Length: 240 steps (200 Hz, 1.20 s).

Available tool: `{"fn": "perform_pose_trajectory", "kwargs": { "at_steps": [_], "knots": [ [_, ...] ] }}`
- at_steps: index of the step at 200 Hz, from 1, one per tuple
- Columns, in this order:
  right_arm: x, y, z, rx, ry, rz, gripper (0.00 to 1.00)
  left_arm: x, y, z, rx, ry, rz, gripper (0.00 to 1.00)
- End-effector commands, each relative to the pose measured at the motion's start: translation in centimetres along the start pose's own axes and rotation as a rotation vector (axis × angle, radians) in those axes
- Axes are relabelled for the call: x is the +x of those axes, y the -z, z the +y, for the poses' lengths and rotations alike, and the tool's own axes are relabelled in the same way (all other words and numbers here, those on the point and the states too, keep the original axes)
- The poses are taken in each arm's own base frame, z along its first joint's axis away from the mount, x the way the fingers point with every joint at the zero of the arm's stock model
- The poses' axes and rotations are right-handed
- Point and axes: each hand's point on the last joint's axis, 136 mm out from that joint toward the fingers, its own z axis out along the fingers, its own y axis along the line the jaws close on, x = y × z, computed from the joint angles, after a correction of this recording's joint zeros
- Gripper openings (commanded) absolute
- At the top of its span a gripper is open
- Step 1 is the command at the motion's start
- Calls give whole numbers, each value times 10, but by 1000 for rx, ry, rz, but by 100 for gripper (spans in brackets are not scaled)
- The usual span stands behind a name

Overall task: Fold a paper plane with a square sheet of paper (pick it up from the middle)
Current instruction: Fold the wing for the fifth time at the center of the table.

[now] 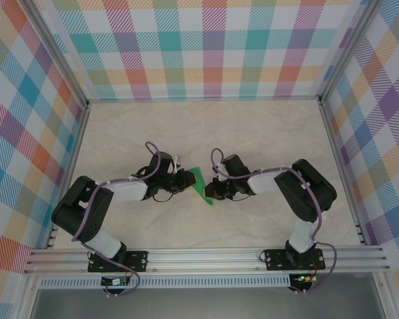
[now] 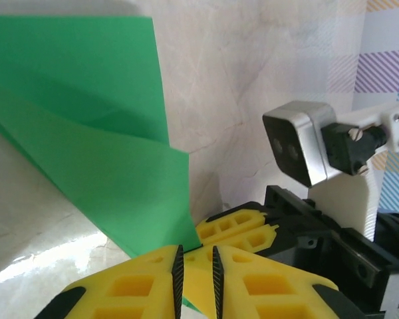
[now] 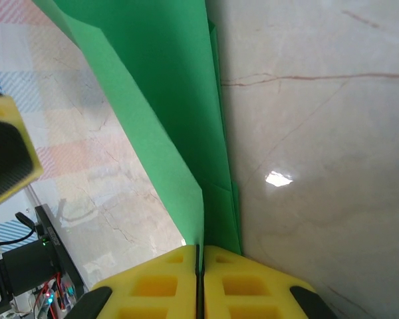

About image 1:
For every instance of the aluminium side frame rail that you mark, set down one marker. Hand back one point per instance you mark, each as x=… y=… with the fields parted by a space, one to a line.
x=342 y=172
x=70 y=172

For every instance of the right small circuit board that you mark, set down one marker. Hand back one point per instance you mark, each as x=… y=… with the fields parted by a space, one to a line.
x=304 y=278

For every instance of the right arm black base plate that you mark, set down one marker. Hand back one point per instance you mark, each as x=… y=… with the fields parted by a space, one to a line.
x=274 y=264

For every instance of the left small circuit board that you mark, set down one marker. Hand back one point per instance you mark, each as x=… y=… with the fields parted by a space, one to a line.
x=114 y=281

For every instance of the green paper sheet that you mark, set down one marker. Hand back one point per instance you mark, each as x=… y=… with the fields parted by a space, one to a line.
x=199 y=184

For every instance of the grey metal panel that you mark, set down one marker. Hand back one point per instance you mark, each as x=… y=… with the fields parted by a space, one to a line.
x=203 y=305

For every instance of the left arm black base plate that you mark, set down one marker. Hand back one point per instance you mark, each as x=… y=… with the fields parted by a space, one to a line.
x=139 y=260

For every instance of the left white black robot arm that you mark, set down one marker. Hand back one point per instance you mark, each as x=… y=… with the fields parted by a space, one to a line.
x=129 y=192

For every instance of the aluminium frame leg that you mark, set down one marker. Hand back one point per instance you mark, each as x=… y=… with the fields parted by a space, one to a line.
x=385 y=305
x=26 y=310

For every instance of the wide aluminium mounting rail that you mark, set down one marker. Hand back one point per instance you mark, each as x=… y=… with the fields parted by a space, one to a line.
x=203 y=259

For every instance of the long aluminium frame rail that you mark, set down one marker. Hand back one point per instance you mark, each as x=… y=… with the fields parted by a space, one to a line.
x=203 y=100

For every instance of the aluminium frame post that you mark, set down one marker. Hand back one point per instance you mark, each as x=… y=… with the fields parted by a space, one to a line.
x=344 y=50
x=60 y=50

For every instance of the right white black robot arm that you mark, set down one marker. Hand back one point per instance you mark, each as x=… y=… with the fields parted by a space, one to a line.
x=302 y=232

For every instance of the small circuit board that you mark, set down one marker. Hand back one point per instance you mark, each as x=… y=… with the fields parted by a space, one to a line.
x=304 y=278
x=114 y=281

